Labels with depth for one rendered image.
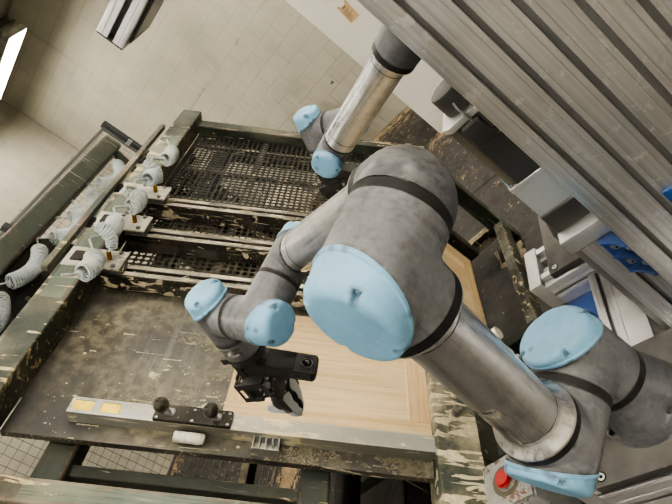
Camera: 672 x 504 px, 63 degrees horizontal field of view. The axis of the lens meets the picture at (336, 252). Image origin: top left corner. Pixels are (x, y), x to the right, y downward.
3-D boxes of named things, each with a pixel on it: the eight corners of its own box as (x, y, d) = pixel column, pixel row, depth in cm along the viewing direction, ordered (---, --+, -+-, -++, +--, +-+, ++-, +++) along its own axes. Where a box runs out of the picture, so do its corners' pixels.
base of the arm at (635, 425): (673, 345, 90) (636, 314, 87) (705, 427, 78) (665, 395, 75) (590, 382, 99) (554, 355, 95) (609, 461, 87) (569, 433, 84)
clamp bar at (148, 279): (418, 328, 186) (432, 271, 172) (65, 288, 184) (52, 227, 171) (416, 309, 194) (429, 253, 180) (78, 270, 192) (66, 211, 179)
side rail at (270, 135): (399, 168, 301) (403, 149, 295) (199, 144, 300) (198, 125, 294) (399, 162, 308) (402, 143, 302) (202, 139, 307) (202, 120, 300)
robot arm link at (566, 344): (647, 336, 83) (590, 289, 78) (632, 420, 77) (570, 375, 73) (578, 341, 93) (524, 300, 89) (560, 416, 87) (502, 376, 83)
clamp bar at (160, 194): (410, 250, 224) (421, 198, 211) (119, 216, 223) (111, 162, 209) (409, 237, 233) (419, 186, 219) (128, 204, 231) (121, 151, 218)
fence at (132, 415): (433, 461, 144) (436, 452, 141) (68, 421, 143) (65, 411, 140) (431, 445, 148) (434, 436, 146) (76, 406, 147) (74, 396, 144)
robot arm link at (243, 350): (256, 314, 101) (243, 349, 95) (268, 330, 103) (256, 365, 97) (222, 320, 104) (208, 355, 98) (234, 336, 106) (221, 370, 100)
